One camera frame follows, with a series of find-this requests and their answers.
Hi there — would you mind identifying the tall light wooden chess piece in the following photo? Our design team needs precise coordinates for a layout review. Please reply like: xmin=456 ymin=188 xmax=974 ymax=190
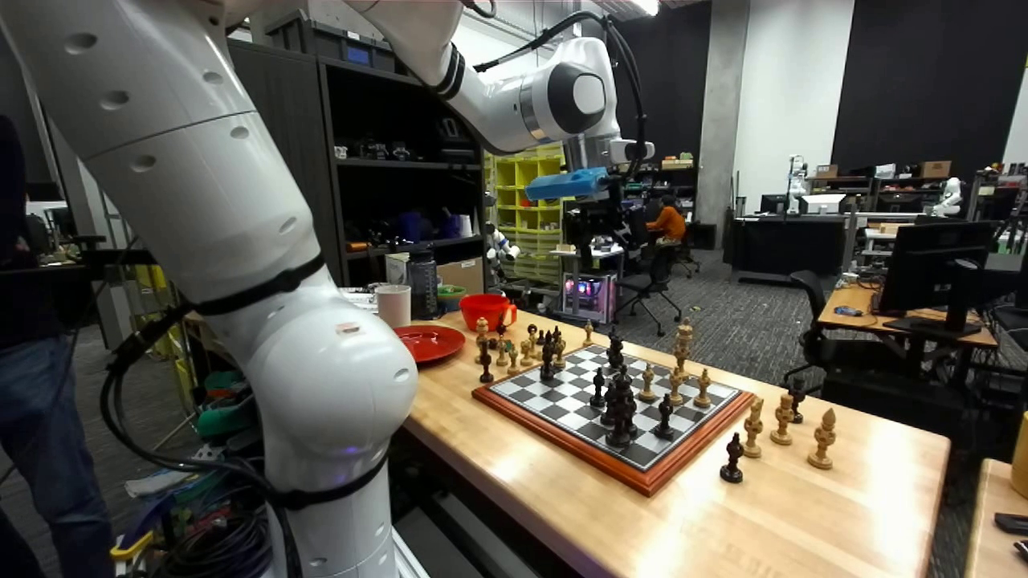
xmin=672 ymin=318 xmax=695 ymax=379

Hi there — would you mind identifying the tall black chess piece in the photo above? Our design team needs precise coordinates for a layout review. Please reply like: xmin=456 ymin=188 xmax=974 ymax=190
xmin=607 ymin=365 xmax=640 ymax=450

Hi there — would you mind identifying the standing desk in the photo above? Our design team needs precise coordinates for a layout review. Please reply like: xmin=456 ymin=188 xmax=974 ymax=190
xmin=549 ymin=239 xmax=626 ymax=324

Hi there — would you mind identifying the person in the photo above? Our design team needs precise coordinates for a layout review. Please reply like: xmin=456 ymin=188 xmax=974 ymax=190
xmin=645 ymin=193 xmax=688 ymax=246
xmin=0 ymin=115 xmax=115 ymax=578

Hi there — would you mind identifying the yellow shelf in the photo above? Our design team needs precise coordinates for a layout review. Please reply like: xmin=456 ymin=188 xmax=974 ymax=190
xmin=485 ymin=144 xmax=569 ymax=283

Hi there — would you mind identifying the office chair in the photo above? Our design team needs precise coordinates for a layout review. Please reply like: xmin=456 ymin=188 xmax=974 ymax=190
xmin=670 ymin=231 xmax=702 ymax=279
xmin=613 ymin=243 xmax=684 ymax=337
xmin=782 ymin=269 xmax=910 ymax=396

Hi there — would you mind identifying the lit computer case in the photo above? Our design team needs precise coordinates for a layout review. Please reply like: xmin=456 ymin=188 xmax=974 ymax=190
xmin=561 ymin=272 xmax=618 ymax=324

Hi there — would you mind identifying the red mug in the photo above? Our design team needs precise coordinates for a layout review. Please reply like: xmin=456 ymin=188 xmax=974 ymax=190
xmin=459 ymin=293 xmax=519 ymax=332

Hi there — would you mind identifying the cardboard box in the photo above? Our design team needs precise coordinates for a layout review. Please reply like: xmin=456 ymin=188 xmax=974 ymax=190
xmin=437 ymin=256 xmax=486 ymax=295

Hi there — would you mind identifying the black table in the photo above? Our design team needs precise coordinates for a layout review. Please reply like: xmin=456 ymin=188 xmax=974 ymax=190
xmin=722 ymin=212 xmax=862 ymax=283

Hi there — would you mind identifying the wooden chessboard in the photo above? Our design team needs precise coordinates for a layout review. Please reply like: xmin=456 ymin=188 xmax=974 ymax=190
xmin=471 ymin=344 xmax=757 ymax=498

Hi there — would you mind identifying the dark water bottle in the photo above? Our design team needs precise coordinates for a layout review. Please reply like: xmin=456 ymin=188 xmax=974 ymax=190
xmin=407 ymin=245 xmax=440 ymax=321

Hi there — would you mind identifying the red plate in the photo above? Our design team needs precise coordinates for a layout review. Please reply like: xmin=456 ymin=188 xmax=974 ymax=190
xmin=393 ymin=324 xmax=467 ymax=364

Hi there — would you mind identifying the white cup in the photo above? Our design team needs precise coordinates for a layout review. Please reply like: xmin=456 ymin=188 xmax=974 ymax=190
xmin=374 ymin=283 xmax=413 ymax=329

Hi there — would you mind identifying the wooden desk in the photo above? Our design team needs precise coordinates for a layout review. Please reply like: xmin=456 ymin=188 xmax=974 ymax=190
xmin=817 ymin=284 xmax=1000 ymax=388

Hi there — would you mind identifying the monitor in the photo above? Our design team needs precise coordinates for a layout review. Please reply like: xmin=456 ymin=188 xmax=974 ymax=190
xmin=871 ymin=220 xmax=997 ymax=337

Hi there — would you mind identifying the grey storage crate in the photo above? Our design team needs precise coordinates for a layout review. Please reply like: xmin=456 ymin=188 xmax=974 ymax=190
xmin=263 ymin=11 xmax=400 ymax=75

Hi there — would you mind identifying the black shelf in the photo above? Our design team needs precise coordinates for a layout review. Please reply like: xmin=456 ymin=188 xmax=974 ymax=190
xmin=227 ymin=39 xmax=488 ymax=291

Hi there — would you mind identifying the white humanoid robot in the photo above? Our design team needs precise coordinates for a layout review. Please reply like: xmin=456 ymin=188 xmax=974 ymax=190
xmin=934 ymin=176 xmax=964 ymax=218

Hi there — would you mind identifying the wooden table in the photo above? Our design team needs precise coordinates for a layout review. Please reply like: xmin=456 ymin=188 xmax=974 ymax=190
xmin=963 ymin=458 xmax=1028 ymax=578

